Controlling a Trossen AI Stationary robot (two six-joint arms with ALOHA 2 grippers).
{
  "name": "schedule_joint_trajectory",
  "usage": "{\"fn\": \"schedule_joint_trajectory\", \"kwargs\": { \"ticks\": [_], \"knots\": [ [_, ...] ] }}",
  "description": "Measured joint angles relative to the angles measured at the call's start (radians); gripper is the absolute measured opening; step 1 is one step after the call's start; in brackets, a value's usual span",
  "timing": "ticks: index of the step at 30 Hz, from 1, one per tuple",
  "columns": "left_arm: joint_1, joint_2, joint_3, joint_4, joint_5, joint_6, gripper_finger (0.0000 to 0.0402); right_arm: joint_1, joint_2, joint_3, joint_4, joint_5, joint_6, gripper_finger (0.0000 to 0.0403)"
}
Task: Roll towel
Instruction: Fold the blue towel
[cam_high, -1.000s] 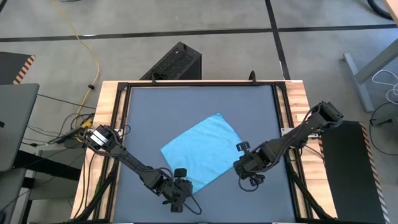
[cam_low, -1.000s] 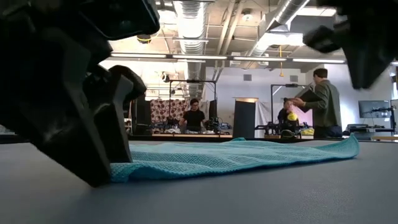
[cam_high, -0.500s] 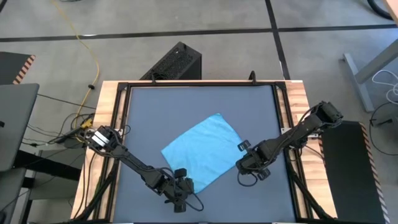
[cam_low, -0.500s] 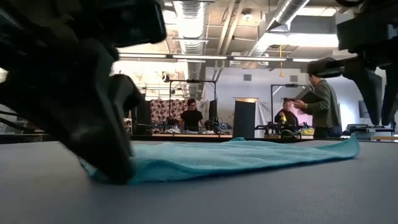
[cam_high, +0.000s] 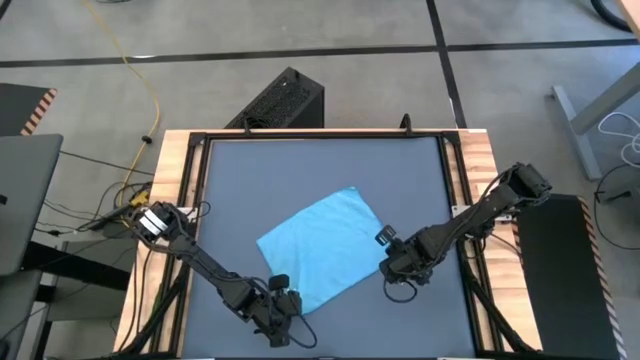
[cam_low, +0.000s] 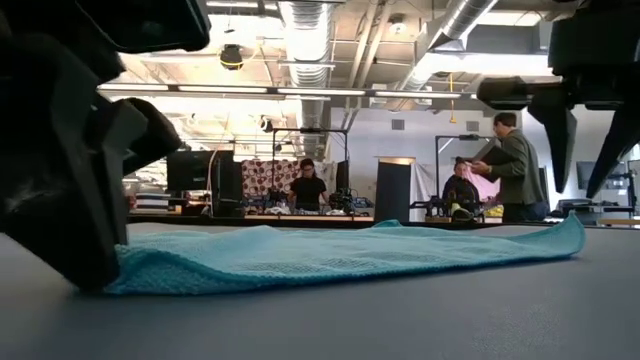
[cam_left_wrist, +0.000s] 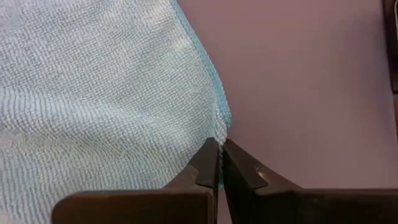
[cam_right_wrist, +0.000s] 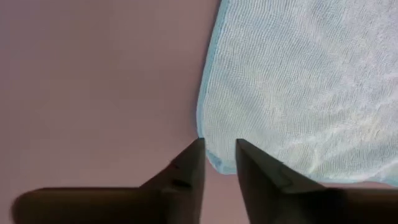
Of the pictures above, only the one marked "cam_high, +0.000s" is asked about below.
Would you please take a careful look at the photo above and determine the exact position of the grey seat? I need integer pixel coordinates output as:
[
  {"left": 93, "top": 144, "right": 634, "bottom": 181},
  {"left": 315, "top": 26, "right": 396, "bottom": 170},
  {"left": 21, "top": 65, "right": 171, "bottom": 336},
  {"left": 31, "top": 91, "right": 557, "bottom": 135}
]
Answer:
[{"left": 0, "top": 269, "right": 44, "bottom": 360}]

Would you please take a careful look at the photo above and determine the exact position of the wooden desk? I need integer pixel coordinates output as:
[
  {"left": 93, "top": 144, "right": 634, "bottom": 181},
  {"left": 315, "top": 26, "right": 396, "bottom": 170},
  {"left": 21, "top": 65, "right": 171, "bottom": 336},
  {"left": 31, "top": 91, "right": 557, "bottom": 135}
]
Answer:
[{"left": 617, "top": 0, "right": 640, "bottom": 37}]

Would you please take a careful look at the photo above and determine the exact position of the black mat with striped edge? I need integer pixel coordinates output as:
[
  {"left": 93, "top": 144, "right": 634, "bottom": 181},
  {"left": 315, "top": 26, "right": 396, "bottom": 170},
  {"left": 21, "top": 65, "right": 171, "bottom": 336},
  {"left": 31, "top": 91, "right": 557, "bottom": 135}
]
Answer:
[
  {"left": 0, "top": 82, "right": 59, "bottom": 138},
  {"left": 509, "top": 192, "right": 627, "bottom": 360}
]

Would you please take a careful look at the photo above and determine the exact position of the blue microfibre towel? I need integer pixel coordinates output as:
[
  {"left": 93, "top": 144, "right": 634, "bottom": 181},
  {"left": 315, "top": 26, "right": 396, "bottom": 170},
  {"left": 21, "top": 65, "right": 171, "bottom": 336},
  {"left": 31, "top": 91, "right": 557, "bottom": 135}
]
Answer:
[{"left": 255, "top": 186, "right": 389, "bottom": 316}]

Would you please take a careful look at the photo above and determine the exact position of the yellow floor cable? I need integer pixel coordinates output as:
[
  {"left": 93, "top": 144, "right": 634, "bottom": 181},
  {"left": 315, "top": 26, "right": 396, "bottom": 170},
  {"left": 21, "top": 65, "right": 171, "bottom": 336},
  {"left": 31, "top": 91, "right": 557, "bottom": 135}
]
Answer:
[{"left": 81, "top": 0, "right": 162, "bottom": 207}]

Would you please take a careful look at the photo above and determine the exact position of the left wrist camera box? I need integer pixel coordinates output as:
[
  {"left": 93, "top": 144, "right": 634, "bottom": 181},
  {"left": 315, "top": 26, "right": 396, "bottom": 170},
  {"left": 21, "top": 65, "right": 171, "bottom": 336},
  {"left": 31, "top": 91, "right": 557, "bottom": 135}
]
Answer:
[{"left": 286, "top": 291, "right": 305, "bottom": 317}]

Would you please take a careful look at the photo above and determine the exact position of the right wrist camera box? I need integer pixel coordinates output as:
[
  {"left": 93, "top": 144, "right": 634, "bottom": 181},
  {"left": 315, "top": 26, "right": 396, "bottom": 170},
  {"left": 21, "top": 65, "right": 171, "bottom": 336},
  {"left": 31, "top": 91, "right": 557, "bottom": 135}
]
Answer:
[{"left": 378, "top": 256, "right": 402, "bottom": 285}]

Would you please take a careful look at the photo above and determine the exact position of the grey desk leg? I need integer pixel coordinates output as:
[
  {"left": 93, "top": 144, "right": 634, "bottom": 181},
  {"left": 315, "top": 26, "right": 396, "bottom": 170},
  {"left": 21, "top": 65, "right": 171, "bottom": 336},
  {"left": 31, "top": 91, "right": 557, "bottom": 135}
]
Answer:
[{"left": 551, "top": 62, "right": 640, "bottom": 182}]

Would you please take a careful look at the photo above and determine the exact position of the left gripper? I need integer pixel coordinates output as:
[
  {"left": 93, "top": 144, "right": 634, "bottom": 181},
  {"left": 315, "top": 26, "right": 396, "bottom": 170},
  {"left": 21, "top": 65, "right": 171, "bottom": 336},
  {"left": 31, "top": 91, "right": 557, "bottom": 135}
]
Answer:
[{"left": 248, "top": 273, "right": 292, "bottom": 349}]

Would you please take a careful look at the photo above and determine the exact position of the black hose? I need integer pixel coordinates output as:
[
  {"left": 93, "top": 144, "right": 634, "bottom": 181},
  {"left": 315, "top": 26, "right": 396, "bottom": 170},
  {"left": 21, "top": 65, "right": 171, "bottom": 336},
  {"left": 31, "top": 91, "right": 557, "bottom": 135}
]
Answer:
[{"left": 589, "top": 0, "right": 635, "bottom": 34}]

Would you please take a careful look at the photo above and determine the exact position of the black computer tower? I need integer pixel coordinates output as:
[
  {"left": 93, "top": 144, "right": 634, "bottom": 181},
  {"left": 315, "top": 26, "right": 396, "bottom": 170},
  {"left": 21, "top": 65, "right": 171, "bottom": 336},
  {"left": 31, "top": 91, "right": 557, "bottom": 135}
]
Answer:
[{"left": 224, "top": 66, "right": 326, "bottom": 130}]

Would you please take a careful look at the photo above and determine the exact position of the black camera cable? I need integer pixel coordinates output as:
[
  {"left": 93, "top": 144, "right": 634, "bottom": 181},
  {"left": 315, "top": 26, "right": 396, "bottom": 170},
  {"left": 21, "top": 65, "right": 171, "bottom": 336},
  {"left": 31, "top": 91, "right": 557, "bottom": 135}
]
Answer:
[
  {"left": 291, "top": 316, "right": 319, "bottom": 350},
  {"left": 382, "top": 279, "right": 418, "bottom": 305}
]

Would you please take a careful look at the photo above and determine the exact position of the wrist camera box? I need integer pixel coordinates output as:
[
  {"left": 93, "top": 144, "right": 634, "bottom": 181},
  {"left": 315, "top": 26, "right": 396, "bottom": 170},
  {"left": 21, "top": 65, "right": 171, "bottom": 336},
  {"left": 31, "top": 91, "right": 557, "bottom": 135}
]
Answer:
[
  {"left": 286, "top": 291, "right": 305, "bottom": 317},
  {"left": 378, "top": 256, "right": 402, "bottom": 285}
]

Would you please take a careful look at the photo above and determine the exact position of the white cable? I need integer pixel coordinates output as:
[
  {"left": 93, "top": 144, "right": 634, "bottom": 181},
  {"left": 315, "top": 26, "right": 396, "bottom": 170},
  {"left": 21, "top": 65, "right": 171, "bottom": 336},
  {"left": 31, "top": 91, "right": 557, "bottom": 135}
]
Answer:
[{"left": 597, "top": 111, "right": 640, "bottom": 169}]

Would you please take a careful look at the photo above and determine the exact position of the black floor cable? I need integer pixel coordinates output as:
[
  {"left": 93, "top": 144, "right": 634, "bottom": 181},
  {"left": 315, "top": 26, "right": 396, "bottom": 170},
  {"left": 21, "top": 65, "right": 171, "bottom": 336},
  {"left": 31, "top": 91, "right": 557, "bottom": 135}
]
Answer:
[
  {"left": 58, "top": 149, "right": 155, "bottom": 177},
  {"left": 592, "top": 163, "right": 640, "bottom": 251}
]

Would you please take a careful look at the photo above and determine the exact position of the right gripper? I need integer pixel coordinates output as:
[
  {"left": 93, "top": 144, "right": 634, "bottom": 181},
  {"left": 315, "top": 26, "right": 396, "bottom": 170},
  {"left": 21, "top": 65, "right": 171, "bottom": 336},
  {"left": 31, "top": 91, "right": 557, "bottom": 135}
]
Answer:
[{"left": 374, "top": 224, "right": 437, "bottom": 289}]

